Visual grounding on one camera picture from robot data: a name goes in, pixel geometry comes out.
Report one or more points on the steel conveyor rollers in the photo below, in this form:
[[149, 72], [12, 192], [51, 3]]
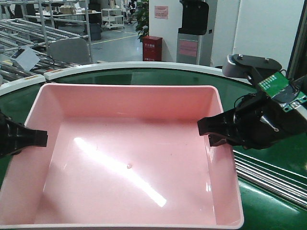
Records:
[[284, 183]]

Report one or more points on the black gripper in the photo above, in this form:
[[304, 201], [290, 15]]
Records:
[[258, 120]]

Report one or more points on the grey control box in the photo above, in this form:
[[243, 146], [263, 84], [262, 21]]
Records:
[[24, 58]]

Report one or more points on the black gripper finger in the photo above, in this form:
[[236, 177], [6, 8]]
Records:
[[14, 136]]

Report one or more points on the red fire extinguisher box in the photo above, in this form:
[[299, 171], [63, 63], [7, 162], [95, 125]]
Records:
[[152, 48]]

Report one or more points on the white outer conveyor rail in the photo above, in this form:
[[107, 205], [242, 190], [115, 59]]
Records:
[[54, 74]]

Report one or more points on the grey kiosk machine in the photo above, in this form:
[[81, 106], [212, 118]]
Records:
[[195, 36]]

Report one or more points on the grey chair back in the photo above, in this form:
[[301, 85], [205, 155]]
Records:
[[74, 50]]

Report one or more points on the green potted plant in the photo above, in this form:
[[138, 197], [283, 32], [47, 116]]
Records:
[[142, 18]]

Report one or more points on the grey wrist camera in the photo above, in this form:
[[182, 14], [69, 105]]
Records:
[[241, 66]]

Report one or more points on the white wire shelf cart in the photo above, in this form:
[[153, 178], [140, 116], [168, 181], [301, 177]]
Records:
[[112, 18]]

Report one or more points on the pink plastic bin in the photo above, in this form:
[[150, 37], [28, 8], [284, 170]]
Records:
[[122, 157]]

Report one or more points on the metal roller conveyor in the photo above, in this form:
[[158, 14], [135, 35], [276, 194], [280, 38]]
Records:
[[15, 33]]

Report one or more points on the green circuit board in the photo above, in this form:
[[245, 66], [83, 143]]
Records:
[[288, 94]]

